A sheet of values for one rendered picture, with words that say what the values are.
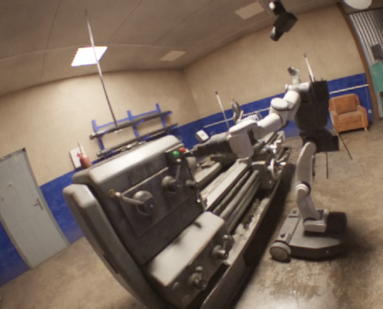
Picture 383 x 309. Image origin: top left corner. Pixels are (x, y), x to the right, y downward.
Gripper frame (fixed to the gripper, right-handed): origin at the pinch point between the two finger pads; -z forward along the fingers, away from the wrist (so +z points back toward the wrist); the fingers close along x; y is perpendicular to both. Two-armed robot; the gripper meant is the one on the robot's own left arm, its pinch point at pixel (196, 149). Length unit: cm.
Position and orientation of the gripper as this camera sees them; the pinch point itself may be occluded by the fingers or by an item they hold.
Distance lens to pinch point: 82.6
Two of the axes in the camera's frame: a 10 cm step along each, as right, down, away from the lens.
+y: -3.4, -9.3, -1.7
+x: 6.0, -3.5, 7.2
